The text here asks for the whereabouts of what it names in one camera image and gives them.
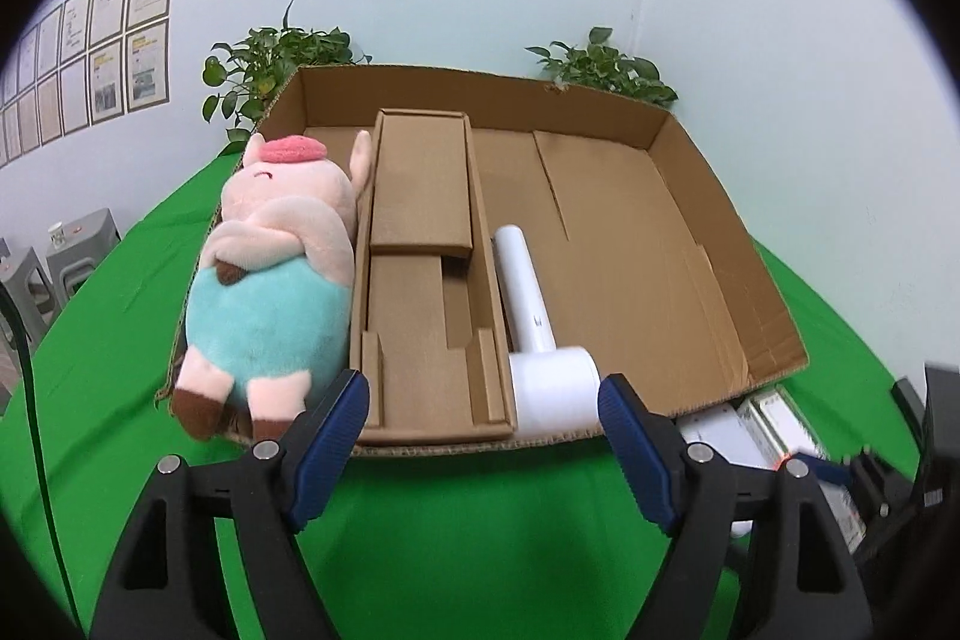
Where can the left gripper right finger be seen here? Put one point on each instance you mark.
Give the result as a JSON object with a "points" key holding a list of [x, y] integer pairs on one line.
{"points": [[797, 577]]}

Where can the brown cardboard insert tray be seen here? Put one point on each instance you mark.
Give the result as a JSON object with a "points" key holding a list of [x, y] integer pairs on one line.
{"points": [[428, 330]]}

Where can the right potted green plant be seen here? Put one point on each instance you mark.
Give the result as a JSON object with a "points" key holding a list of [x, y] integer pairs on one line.
{"points": [[598, 64]]}

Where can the left potted green plant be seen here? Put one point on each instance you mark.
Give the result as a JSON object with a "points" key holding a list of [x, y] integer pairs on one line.
{"points": [[245, 78]]}

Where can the white boxed item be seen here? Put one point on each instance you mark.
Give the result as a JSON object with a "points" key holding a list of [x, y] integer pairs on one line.
{"points": [[762, 431]]}

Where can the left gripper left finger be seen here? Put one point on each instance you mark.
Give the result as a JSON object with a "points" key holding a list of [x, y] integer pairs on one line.
{"points": [[165, 578]]}

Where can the pink pig plush toy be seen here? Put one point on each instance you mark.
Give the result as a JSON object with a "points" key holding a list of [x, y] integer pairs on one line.
{"points": [[267, 317]]}

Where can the framed certificates on wall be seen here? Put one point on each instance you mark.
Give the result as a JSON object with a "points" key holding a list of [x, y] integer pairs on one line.
{"points": [[80, 64]]}

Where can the potted green plant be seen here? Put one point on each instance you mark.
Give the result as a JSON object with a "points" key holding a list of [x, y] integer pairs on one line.
{"points": [[245, 78], [598, 64]]}

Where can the grey plastic stools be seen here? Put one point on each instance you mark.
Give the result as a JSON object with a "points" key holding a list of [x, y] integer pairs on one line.
{"points": [[41, 289]]}

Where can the white hair dryer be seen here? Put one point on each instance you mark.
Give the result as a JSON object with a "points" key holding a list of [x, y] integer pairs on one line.
{"points": [[555, 387]]}

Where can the large flat cardboard box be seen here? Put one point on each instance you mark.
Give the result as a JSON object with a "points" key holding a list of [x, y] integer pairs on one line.
{"points": [[640, 255]]}

